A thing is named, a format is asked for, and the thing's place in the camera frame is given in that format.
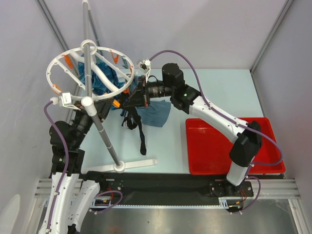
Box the black sports sock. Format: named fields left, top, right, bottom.
left=120, top=107, right=142, bottom=130
left=138, top=116, right=147, bottom=156

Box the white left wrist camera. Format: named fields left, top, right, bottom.
left=50, top=93, right=80, bottom=110

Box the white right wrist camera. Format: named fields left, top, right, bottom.
left=137, top=59, right=151, bottom=81

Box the grey stand pole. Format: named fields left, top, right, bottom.
left=81, top=0, right=125, bottom=171

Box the teal clothespin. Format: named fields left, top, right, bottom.
left=121, top=56, right=129, bottom=69

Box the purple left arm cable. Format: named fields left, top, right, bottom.
left=43, top=101, right=70, bottom=232

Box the white round clip hanger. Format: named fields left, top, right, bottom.
left=46, top=39, right=135, bottom=100

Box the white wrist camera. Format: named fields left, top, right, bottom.
left=50, top=93, right=80, bottom=110
left=137, top=59, right=151, bottom=81

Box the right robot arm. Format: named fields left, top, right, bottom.
left=120, top=63, right=262, bottom=195

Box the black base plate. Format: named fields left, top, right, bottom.
left=80, top=171, right=254, bottom=206

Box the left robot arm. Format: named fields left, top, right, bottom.
left=39, top=99, right=115, bottom=234

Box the aluminium rail frame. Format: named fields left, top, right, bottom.
left=34, top=177, right=302, bottom=199

